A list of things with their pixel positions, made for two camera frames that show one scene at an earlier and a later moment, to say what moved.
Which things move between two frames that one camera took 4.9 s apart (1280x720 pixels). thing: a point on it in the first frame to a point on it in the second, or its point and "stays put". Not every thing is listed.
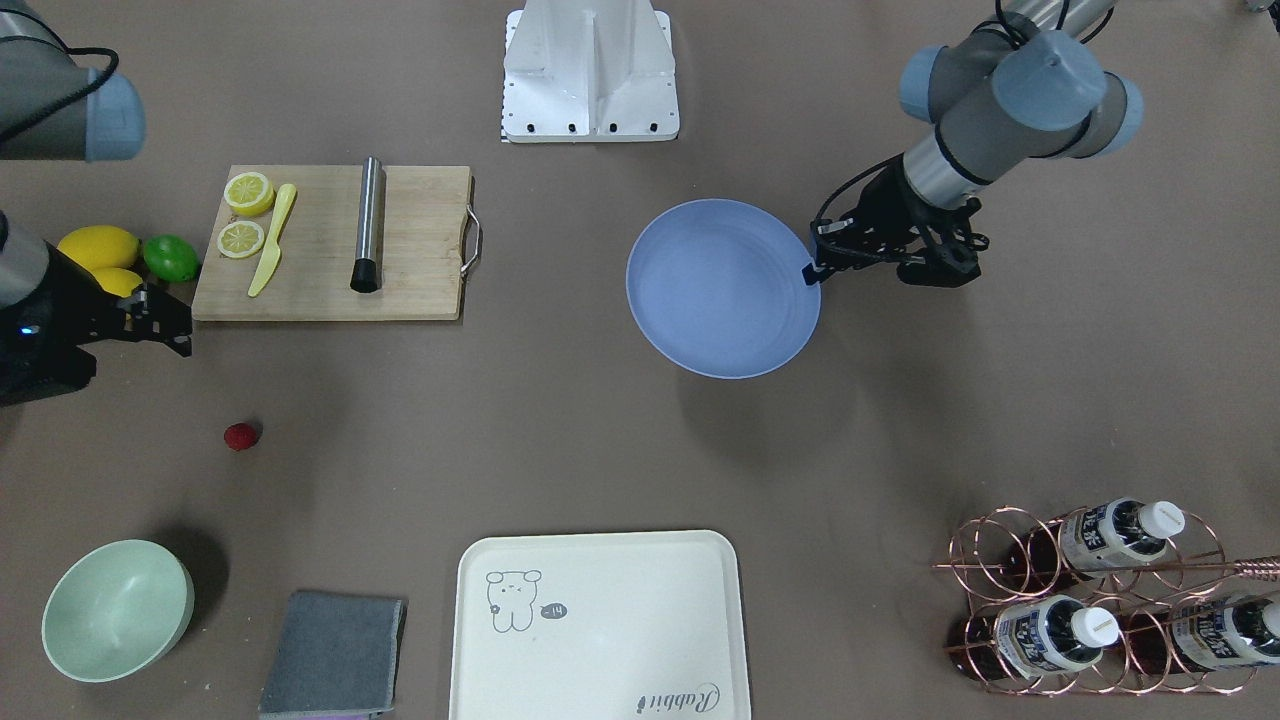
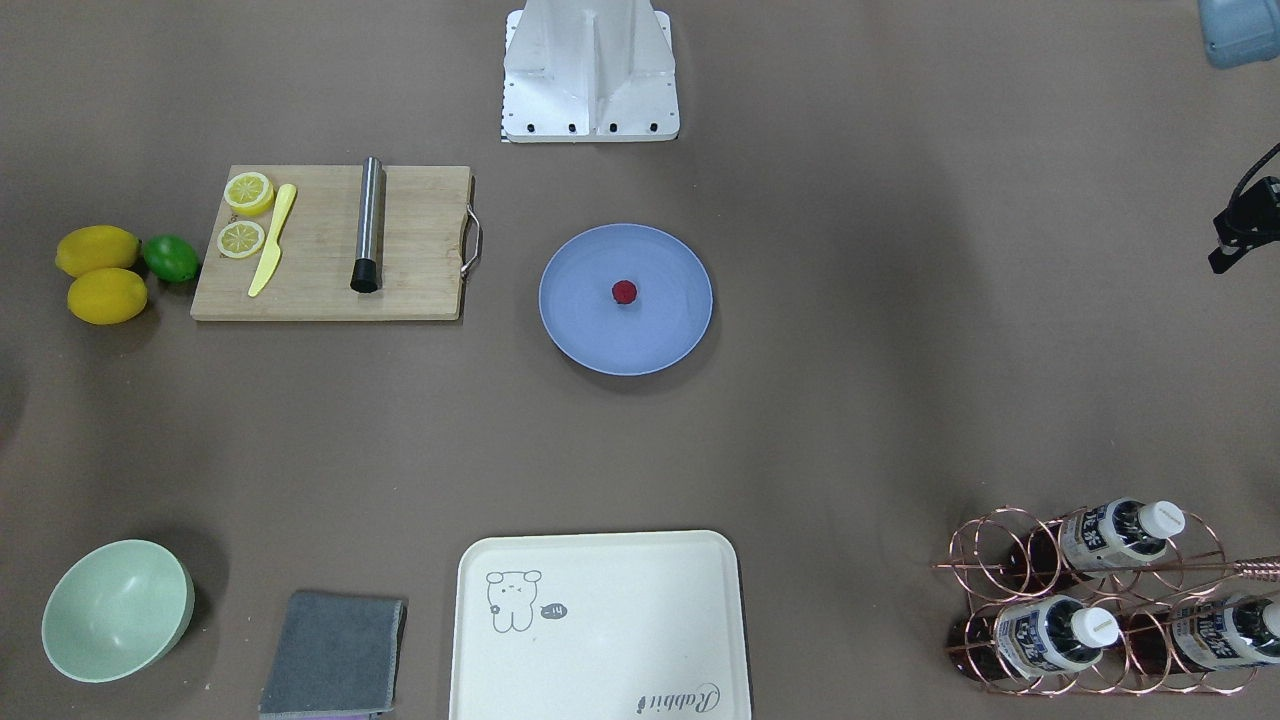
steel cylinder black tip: [368, 273] stays put
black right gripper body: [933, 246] to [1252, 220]
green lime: [171, 257] stays put
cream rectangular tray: [599, 626] stays put
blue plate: [715, 289] to [671, 312]
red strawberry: [241, 435] to [624, 292]
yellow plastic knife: [273, 251] stays put
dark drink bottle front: [1200, 636] stays put
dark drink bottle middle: [1031, 636] stays put
